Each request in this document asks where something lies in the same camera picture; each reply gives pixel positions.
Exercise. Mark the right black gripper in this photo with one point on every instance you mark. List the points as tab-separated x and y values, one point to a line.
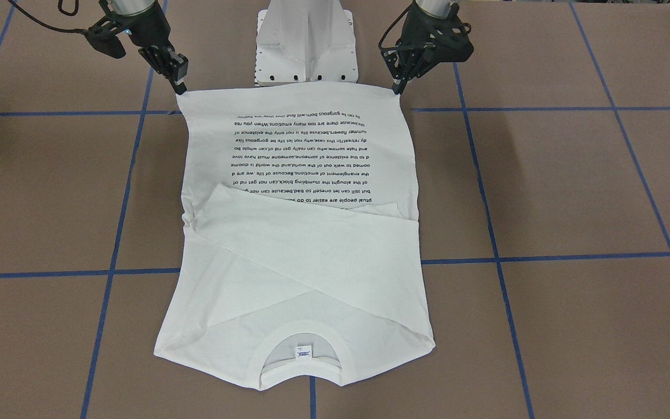
152	33

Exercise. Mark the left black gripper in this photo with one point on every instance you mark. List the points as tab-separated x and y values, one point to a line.
441	41

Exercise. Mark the white long-sleeve printed shirt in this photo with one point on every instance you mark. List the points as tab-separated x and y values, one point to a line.
301	237

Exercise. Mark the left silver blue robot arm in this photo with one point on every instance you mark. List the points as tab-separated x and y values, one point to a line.
435	8

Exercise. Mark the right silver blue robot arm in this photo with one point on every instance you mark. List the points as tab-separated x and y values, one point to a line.
129	8

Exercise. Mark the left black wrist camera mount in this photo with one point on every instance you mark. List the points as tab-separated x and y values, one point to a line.
452	42

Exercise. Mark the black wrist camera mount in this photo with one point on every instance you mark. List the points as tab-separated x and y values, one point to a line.
102	36
452	42

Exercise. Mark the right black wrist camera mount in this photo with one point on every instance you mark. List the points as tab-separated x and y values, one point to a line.
102	36

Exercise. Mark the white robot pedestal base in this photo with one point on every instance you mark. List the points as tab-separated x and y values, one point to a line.
299	41

